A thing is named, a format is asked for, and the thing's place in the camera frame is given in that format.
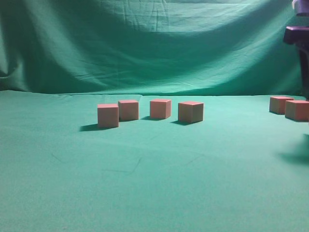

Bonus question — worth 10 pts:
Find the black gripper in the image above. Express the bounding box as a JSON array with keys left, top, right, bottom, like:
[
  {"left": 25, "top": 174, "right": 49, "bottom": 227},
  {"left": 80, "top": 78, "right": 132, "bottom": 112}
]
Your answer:
[{"left": 283, "top": 26, "right": 309, "bottom": 101}]

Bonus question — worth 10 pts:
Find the pink wooden cube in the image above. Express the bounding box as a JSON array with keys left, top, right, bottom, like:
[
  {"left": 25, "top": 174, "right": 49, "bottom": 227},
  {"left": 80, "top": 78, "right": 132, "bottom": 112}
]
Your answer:
[{"left": 178, "top": 101, "right": 204, "bottom": 123}]

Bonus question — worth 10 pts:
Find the pink cube row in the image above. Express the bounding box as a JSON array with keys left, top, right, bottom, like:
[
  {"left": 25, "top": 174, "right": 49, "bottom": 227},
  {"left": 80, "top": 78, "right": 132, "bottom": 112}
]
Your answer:
[{"left": 150, "top": 99, "right": 171, "bottom": 119}]

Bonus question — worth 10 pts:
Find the green backdrop cloth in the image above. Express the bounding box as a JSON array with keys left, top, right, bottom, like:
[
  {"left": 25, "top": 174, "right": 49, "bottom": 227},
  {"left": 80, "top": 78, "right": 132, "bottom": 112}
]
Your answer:
[{"left": 0, "top": 0, "right": 309, "bottom": 96}]

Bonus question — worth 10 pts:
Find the green table cloth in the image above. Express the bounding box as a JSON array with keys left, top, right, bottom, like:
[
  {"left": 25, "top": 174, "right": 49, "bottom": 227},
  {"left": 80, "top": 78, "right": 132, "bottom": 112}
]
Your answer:
[{"left": 0, "top": 91, "right": 309, "bottom": 232}]

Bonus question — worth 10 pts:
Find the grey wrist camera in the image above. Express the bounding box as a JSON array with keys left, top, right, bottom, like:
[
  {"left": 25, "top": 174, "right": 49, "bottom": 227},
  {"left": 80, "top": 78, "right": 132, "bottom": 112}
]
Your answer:
[{"left": 292, "top": 0, "right": 309, "bottom": 17}]

